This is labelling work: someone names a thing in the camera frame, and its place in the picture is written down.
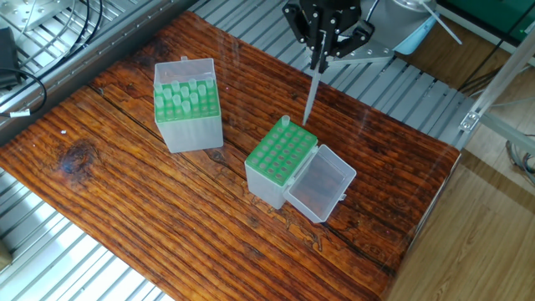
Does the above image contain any black box device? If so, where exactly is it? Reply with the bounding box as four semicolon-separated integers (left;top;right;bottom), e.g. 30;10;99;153
0;28;19;87

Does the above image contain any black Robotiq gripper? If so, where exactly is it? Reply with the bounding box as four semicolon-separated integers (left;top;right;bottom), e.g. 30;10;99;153
283;0;375;73

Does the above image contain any clear green-rack pipette tip box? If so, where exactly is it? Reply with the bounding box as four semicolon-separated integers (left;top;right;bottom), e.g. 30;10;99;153
153;57;225;154
245;115;358;225

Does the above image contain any thin black cable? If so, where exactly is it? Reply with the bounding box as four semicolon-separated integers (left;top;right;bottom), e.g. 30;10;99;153
0;69;51;114

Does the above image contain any aluminium frame post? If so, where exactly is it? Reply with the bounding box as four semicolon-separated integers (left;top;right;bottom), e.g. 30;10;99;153
458;33;535;156

